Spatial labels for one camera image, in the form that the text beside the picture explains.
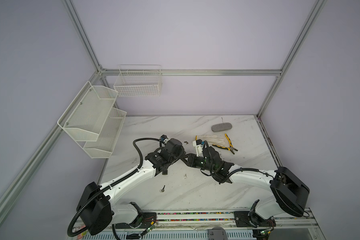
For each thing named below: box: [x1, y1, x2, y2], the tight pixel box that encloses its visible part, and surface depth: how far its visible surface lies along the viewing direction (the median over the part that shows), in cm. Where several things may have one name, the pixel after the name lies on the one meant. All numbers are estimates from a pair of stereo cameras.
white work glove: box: [197, 134, 226, 147], surface depth 107 cm
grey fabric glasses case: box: [211, 122, 233, 132], surface depth 112 cm
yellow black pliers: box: [212, 133, 239, 155], surface depth 103 cm
